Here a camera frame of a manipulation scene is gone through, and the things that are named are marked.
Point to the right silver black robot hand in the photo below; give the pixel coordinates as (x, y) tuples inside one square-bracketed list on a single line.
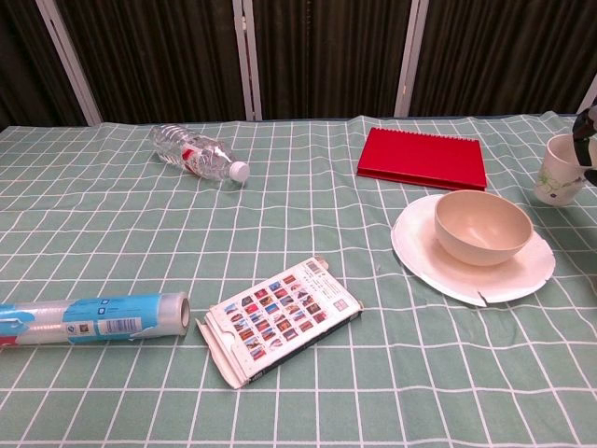
[(588, 135)]

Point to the white floral mug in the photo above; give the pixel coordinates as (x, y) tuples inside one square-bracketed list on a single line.
[(555, 182)]

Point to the dark pleated screen panel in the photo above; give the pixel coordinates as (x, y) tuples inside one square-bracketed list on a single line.
[(503, 56), (163, 60), (23, 60), (326, 60)]

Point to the beige bowl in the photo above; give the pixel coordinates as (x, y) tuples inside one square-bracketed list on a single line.
[(480, 247)]

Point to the red spiral notebook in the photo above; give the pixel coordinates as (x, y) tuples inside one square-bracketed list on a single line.
[(420, 156)]

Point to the white paper plate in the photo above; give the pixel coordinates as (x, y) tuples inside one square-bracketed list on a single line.
[(466, 284)]

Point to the white picture card box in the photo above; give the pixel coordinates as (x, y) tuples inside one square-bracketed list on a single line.
[(275, 317)]

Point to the clear plastic water bottle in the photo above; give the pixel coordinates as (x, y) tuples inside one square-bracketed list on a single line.
[(196, 156)]

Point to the green checked tablecloth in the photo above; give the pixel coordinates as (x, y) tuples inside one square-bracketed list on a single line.
[(140, 233)]

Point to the cling film roll blue label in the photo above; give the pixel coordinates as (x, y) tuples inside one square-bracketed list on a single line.
[(93, 319)]

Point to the white screen frame post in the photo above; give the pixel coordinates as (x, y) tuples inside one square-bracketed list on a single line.
[(588, 98), (247, 60), (410, 60), (70, 65)]

